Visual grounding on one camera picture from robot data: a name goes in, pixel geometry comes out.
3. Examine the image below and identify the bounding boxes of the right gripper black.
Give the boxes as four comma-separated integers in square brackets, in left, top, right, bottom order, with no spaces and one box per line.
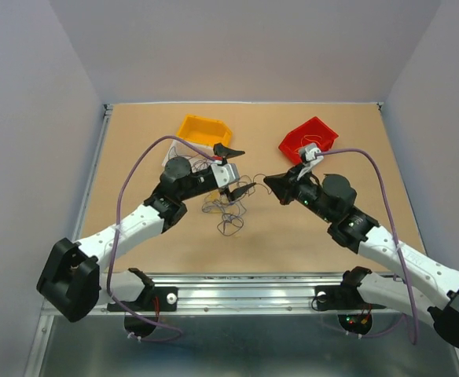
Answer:
[263,162,335,223]

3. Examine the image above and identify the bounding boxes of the thin wire bundle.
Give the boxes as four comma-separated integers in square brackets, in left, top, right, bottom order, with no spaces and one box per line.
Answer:
[200,188,250,239]

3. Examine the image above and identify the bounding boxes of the yellow thin wire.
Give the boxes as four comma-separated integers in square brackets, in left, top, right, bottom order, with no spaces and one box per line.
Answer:
[295,135,323,152]

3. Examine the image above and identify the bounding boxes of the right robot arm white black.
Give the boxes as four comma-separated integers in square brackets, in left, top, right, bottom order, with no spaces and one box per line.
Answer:
[264,167,459,349]

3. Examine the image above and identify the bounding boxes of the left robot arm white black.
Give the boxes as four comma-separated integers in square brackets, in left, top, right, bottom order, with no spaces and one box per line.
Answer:
[36,143,249,322]

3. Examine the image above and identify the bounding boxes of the white plastic bin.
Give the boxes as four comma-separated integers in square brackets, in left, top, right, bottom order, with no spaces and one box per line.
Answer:
[162,141,209,170]

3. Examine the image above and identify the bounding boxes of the yellow plastic bin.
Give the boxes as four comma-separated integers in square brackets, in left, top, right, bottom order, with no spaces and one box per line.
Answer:
[176,115,233,146]

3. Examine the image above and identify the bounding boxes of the red plastic bin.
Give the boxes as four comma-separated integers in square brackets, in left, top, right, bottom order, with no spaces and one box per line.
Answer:
[278,116,339,165]

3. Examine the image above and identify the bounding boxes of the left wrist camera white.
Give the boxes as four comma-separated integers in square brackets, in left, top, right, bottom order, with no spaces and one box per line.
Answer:
[211,163,240,189]

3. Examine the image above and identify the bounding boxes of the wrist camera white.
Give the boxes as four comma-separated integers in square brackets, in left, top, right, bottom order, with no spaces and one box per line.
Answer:
[297,142,324,181]
[211,163,240,189]

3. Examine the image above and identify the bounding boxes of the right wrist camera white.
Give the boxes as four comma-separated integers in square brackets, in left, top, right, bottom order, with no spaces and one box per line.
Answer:
[297,142,324,181]

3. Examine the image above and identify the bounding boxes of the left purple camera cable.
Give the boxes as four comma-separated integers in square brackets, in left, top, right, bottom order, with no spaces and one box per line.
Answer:
[106,135,222,343]

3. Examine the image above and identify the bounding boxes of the purple camera cable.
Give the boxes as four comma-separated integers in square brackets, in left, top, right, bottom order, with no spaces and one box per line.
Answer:
[314,148,420,346]
[106,135,222,343]

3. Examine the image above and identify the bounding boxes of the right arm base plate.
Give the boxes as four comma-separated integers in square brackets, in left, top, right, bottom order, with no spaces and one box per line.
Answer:
[310,284,386,312]

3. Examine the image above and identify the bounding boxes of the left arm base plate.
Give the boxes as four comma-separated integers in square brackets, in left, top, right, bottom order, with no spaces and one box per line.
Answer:
[114,285,178,313]

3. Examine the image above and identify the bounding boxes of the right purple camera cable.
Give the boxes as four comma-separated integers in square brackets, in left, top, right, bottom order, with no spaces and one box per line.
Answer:
[314,148,420,346]

